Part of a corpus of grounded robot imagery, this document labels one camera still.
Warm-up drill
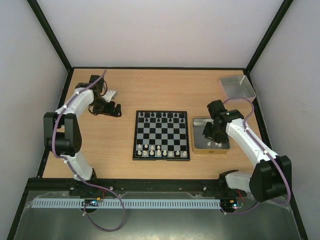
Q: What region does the yellow metal tin box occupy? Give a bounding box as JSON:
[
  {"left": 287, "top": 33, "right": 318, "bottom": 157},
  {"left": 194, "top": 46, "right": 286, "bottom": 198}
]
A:
[{"left": 190, "top": 117, "right": 231, "bottom": 154}]

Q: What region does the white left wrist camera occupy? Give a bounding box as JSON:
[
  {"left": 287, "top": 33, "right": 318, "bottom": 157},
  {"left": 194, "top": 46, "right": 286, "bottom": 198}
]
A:
[{"left": 102, "top": 90, "right": 117, "bottom": 103}]

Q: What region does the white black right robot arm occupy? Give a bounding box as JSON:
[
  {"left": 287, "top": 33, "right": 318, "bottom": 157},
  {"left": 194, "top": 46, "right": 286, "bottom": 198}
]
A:
[{"left": 202, "top": 109, "right": 291, "bottom": 204}]

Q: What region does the black aluminium frame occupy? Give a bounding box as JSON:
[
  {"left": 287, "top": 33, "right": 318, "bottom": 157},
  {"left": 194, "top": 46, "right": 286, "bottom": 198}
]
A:
[{"left": 7, "top": 0, "right": 308, "bottom": 240}]

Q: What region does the empty metal tin lid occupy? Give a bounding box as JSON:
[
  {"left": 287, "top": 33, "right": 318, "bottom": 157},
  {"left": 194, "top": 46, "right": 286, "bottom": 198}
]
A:
[{"left": 218, "top": 75, "right": 256, "bottom": 104}]

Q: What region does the black white chess board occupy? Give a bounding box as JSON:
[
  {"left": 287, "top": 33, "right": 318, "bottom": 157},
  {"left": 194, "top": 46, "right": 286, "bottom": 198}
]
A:
[{"left": 132, "top": 110, "right": 191, "bottom": 161}]

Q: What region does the metal base plate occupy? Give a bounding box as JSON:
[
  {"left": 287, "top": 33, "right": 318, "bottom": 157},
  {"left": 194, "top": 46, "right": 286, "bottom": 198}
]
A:
[{"left": 14, "top": 191, "right": 300, "bottom": 240}]

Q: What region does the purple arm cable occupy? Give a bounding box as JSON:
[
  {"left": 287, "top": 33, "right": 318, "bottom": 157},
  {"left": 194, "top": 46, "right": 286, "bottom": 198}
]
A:
[
  {"left": 51, "top": 69, "right": 126, "bottom": 231},
  {"left": 221, "top": 96, "right": 293, "bottom": 216}
]

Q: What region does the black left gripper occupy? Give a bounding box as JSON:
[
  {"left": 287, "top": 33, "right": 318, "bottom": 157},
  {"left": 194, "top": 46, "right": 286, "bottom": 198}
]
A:
[{"left": 91, "top": 97, "right": 121, "bottom": 118}]

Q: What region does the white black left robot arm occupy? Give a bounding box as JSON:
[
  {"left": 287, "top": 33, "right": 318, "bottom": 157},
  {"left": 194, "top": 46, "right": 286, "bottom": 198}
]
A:
[{"left": 43, "top": 78, "right": 122, "bottom": 182}]

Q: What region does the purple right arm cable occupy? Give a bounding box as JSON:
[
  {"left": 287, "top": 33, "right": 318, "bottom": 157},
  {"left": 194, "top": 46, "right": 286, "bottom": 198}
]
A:
[{"left": 221, "top": 96, "right": 293, "bottom": 216}]

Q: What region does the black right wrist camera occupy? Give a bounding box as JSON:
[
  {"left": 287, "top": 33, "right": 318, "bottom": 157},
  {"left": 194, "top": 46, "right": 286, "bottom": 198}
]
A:
[{"left": 207, "top": 100, "right": 227, "bottom": 119}]

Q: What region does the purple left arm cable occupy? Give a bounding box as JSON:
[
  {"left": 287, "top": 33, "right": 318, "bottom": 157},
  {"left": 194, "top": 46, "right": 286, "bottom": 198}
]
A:
[{"left": 51, "top": 69, "right": 126, "bottom": 231}]

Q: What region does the white slotted cable duct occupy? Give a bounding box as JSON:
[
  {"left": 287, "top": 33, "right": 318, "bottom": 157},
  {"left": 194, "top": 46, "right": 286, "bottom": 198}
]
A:
[{"left": 31, "top": 198, "right": 221, "bottom": 209}]

